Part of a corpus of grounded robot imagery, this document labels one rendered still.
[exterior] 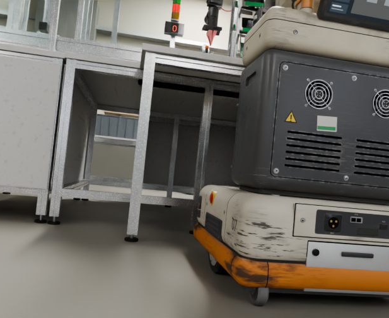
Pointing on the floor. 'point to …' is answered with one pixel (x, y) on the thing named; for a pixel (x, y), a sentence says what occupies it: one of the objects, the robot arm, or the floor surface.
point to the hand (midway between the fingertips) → (210, 44)
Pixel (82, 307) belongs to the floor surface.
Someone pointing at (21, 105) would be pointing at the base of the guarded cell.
